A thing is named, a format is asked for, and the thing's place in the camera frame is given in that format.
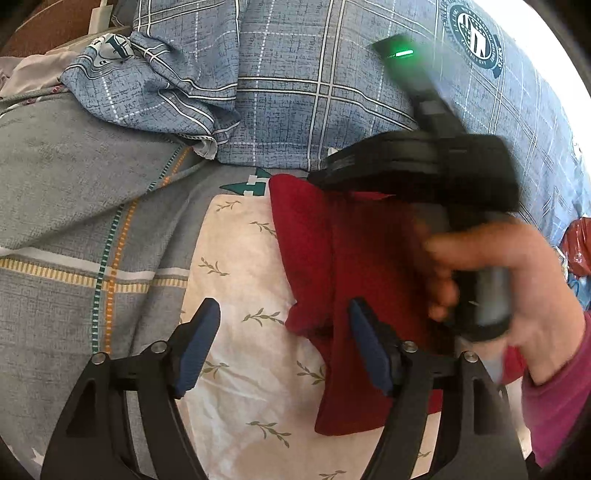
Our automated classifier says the grey striped quilt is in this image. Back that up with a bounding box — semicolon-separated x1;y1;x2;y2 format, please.
0;92;274;477

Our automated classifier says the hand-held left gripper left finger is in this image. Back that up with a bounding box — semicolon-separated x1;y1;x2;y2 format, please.
41;298;221;480

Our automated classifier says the pale lilac cloth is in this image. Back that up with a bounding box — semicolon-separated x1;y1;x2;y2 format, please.
0;50;80;100

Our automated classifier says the large blue plaid pillow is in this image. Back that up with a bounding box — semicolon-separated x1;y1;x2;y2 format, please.
133;0;591;234

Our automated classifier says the person's right hand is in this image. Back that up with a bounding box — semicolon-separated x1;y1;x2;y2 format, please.
416;215;588;387

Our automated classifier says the small blue plaid pillowcase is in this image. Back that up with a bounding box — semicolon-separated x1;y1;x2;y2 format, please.
61;31;242;160

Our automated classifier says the red plastic bag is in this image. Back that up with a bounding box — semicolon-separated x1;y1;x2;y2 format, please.
561;217;591;278

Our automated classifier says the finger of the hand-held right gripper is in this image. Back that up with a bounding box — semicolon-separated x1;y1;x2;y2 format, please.
307;133;447;197

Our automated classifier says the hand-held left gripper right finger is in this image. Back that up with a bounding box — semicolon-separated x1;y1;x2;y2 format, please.
347;298;527;480

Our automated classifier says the white leaf-print bed sheet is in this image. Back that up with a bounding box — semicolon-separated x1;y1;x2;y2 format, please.
177;194;532;480

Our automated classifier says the reddish brown headboard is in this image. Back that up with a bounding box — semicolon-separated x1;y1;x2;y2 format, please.
0;0;95;59

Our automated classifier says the red knit sweater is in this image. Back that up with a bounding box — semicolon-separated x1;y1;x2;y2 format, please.
269;174;527;437

